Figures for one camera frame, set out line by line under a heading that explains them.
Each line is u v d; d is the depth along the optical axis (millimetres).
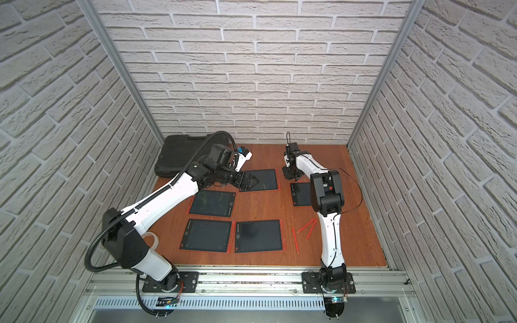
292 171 922
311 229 874
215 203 967
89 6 693
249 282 758
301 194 969
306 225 890
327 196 603
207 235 859
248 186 692
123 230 413
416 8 688
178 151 1078
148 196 474
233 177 685
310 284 734
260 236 1100
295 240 850
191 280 732
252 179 694
